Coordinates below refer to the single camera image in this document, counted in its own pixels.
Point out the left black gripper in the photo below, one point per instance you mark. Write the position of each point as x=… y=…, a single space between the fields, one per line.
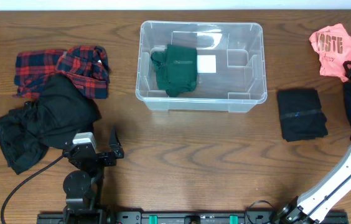
x=94 y=156

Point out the pink printed t-shirt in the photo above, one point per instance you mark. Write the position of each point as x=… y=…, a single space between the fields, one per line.
x=333 y=45

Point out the black garment with band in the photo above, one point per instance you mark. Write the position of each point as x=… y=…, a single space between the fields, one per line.
x=300 y=114

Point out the dark green garment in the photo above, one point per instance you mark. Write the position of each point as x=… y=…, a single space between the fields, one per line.
x=176 y=69

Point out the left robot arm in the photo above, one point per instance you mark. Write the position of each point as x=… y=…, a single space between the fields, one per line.
x=83 y=187

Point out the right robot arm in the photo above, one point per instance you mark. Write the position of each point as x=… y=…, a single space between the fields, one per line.
x=313 y=205

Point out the red navy plaid shirt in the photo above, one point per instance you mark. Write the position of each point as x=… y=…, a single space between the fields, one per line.
x=86 y=67

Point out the clear plastic storage bin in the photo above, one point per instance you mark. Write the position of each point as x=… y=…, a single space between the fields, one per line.
x=240 y=81

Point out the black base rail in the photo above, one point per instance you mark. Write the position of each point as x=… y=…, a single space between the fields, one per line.
x=161 y=218

